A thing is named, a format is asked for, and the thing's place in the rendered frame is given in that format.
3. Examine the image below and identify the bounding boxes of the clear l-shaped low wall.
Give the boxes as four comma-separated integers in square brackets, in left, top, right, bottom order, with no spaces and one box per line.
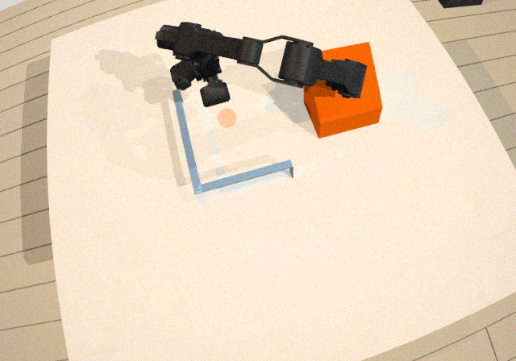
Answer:
[190,137,292,204]

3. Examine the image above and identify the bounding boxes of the light blue l-shaped low wall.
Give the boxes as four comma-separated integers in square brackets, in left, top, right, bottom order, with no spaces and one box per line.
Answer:
[172,89,293,194]

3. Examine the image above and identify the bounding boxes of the translucent orange ball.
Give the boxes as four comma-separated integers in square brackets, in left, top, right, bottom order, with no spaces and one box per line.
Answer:
[218,108,236,127]

